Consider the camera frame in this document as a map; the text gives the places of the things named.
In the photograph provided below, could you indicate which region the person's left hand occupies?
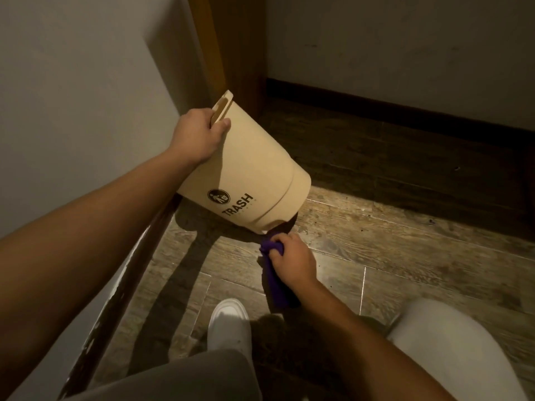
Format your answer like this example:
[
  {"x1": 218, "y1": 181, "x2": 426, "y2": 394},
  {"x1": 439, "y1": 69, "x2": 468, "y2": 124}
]
[{"x1": 167, "y1": 108, "x2": 232, "y2": 166}]

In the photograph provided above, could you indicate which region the person's right hand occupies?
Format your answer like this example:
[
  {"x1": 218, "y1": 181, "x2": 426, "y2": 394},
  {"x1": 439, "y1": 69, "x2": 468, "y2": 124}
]
[{"x1": 268, "y1": 232, "x2": 318, "y2": 291}]

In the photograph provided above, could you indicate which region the purple cleaning cloth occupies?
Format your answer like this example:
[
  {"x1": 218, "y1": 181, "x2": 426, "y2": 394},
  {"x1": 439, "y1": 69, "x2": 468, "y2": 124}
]
[{"x1": 259, "y1": 240, "x2": 301, "y2": 310}]

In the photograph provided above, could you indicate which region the beige plastic trash bin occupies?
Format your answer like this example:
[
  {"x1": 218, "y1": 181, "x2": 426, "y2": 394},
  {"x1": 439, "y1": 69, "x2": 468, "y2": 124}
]
[{"x1": 177, "y1": 90, "x2": 312, "y2": 235}]

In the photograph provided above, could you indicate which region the person's left forearm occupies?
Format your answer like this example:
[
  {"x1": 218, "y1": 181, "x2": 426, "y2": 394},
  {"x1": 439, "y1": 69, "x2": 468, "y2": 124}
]
[{"x1": 0, "y1": 147, "x2": 197, "y2": 387}]

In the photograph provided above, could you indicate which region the person's right forearm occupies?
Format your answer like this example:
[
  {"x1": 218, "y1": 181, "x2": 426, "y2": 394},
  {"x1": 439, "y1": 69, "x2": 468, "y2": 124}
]
[{"x1": 293, "y1": 275, "x2": 458, "y2": 401}]

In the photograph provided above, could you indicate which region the white shoe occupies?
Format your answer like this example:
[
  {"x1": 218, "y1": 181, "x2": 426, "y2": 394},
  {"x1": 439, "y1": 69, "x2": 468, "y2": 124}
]
[{"x1": 207, "y1": 298, "x2": 253, "y2": 366}]

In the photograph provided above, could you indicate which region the dark baseboard with white marks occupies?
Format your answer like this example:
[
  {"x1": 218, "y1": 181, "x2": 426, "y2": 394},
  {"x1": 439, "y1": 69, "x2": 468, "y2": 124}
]
[{"x1": 59, "y1": 194, "x2": 183, "y2": 399}]

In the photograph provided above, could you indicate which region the dark wooden baseboard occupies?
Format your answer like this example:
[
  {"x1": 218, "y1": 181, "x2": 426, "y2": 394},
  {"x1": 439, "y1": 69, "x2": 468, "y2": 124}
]
[{"x1": 266, "y1": 78, "x2": 535, "y2": 148}]

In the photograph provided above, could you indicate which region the person's light grey trouser leg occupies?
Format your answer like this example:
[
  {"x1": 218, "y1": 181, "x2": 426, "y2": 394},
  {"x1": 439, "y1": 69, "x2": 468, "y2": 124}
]
[{"x1": 386, "y1": 298, "x2": 529, "y2": 401}]

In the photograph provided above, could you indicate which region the wooden door frame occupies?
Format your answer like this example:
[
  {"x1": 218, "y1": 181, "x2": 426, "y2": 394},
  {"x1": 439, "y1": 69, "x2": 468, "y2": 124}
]
[{"x1": 187, "y1": 0, "x2": 268, "y2": 119}]

